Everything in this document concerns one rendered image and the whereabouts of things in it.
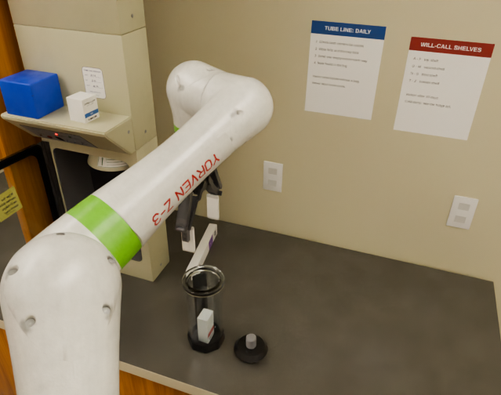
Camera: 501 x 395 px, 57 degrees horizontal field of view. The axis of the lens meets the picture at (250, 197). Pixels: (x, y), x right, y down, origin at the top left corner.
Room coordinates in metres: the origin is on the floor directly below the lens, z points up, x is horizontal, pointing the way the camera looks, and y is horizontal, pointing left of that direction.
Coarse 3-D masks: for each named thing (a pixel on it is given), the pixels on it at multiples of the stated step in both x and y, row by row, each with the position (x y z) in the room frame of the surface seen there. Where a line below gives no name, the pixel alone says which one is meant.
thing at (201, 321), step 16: (192, 272) 0.91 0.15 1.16; (208, 272) 0.92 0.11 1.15; (192, 288) 0.84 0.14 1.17; (208, 288) 0.92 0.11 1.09; (192, 304) 0.84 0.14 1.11; (208, 304) 0.84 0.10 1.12; (192, 320) 0.84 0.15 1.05; (208, 320) 0.84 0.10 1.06; (192, 336) 0.85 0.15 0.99; (208, 336) 0.83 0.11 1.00
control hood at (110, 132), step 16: (64, 112) 1.12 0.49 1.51; (48, 128) 1.07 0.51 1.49; (64, 128) 1.04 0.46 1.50; (80, 128) 1.03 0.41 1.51; (96, 128) 1.03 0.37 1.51; (112, 128) 1.03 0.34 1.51; (128, 128) 1.09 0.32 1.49; (96, 144) 1.08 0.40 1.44; (112, 144) 1.04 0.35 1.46; (128, 144) 1.08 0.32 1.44
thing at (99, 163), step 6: (90, 156) 1.21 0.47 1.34; (96, 156) 1.19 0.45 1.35; (90, 162) 1.19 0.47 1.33; (96, 162) 1.18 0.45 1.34; (102, 162) 1.17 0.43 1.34; (108, 162) 1.17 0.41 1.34; (114, 162) 1.17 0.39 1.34; (120, 162) 1.17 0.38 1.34; (96, 168) 1.17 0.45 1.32; (102, 168) 1.17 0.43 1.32; (108, 168) 1.16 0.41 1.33; (114, 168) 1.16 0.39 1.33; (120, 168) 1.17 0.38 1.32; (126, 168) 1.17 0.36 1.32
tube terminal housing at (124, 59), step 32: (32, 32) 1.20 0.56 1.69; (64, 32) 1.16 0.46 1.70; (128, 32) 1.14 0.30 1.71; (32, 64) 1.20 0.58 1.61; (64, 64) 1.17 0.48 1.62; (96, 64) 1.13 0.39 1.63; (128, 64) 1.12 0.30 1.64; (64, 96) 1.18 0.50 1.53; (128, 96) 1.11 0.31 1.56; (128, 160) 1.12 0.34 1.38; (160, 256) 1.16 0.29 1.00
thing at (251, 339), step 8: (248, 336) 0.83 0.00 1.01; (256, 336) 0.86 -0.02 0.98; (240, 344) 0.83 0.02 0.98; (248, 344) 0.82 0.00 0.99; (256, 344) 0.83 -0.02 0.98; (264, 344) 0.83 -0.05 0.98; (240, 352) 0.81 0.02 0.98; (248, 352) 0.81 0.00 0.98; (256, 352) 0.81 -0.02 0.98; (264, 352) 0.81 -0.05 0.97; (248, 360) 0.79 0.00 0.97; (256, 360) 0.79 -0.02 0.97
